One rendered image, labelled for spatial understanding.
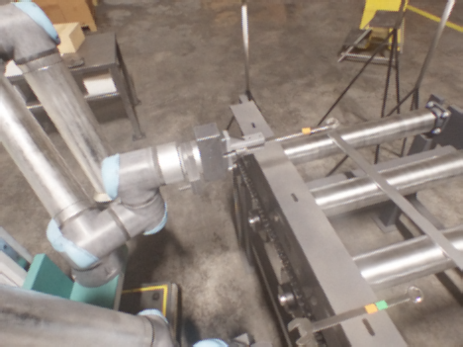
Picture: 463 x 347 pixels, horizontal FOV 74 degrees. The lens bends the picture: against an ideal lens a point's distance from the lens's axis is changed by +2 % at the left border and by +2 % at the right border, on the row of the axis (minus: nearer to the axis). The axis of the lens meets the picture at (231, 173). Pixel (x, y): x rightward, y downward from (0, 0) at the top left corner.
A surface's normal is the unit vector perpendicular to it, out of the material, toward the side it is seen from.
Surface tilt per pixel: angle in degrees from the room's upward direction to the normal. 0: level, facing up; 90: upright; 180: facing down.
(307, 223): 0
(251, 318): 0
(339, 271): 0
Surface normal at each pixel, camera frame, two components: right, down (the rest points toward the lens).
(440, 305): -0.07, -0.71
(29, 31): 0.65, 0.27
